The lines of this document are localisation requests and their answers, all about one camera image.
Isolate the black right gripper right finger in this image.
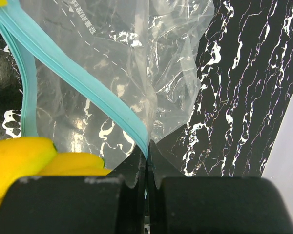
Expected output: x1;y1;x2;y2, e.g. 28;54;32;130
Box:
147;141;293;234

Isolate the clear zip top bag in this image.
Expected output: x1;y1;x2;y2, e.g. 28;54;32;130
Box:
0;0;214;169

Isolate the yellow banana bunch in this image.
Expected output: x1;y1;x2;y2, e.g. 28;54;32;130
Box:
0;137;111;205

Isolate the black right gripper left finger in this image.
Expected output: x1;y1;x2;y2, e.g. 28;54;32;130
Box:
0;147;146;234

